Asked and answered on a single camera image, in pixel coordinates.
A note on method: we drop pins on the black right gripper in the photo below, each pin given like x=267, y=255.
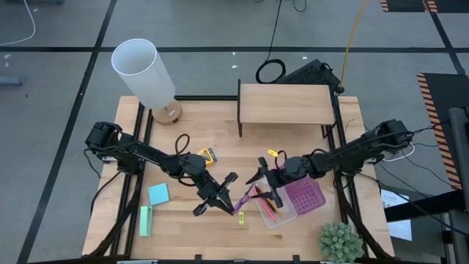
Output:
x=275, y=179

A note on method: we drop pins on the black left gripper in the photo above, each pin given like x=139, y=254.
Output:
x=209, y=188

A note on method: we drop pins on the black marker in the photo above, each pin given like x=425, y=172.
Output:
x=258, y=188

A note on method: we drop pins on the yellow eraser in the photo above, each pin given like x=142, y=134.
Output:
x=241, y=218

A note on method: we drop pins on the pink pen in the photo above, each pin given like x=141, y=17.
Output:
x=269, y=212

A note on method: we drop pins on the yellow pencil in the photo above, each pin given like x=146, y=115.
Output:
x=276, y=210

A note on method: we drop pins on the clear pencil case purple lid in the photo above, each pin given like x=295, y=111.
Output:
x=304, y=194

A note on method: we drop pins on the yellow green crayon box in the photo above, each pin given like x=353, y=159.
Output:
x=209, y=155

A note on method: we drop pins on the blue sticky note pad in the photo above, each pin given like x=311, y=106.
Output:
x=158, y=193

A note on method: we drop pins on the mint green block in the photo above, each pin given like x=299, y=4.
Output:
x=146, y=220

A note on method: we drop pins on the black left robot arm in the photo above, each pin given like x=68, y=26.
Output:
x=146, y=154

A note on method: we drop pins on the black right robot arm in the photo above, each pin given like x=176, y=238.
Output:
x=359, y=150

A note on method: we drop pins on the wooden shelf riser black legs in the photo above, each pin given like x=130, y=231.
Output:
x=286, y=104

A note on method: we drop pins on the green potted plant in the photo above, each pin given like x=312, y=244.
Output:
x=340, y=243

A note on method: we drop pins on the black computer tower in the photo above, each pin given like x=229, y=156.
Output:
x=308, y=73

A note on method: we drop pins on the white paper sheet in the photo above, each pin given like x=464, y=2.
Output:
x=401, y=230

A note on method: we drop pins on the white shade table lamp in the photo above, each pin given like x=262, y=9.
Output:
x=143, y=73

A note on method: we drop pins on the black metal beam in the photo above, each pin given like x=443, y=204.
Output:
x=421, y=207

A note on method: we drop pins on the black hazard striped mat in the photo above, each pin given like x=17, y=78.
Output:
x=450, y=91
x=406, y=5

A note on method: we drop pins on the grey floor bar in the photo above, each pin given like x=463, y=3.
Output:
x=11, y=81

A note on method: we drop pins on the black table frame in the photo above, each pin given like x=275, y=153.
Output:
x=205, y=98

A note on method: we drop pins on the grey metal post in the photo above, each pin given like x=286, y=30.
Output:
x=459, y=165

